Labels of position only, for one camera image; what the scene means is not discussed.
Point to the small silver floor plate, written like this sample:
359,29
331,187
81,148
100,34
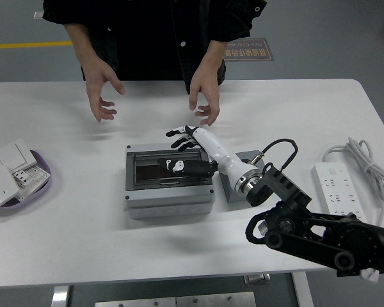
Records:
38,14

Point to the white switch plate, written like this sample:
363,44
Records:
12,153

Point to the white socket module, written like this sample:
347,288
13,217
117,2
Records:
28,177

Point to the purple tray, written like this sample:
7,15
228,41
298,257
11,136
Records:
41,188

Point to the grey metal base plate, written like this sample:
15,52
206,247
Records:
176,300

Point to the person's left hand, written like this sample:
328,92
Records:
208,86

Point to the grey box with clear lid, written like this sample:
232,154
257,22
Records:
166,198

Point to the white table leg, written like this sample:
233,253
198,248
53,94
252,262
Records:
302,291
60,297

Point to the person's right hand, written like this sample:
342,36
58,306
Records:
97,83

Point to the person's right forearm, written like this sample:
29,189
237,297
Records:
80,44

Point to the white power strip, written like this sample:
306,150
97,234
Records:
339,188

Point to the brown floor sign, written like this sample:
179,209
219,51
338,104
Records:
259,51

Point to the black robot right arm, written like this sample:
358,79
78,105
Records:
348,240

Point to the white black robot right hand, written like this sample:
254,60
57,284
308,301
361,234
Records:
217,150

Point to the person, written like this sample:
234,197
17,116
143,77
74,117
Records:
147,35

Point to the grey cube block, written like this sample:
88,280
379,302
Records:
230,195

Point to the person's left forearm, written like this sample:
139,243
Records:
216,54

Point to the metal table bracket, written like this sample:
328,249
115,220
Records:
257,279

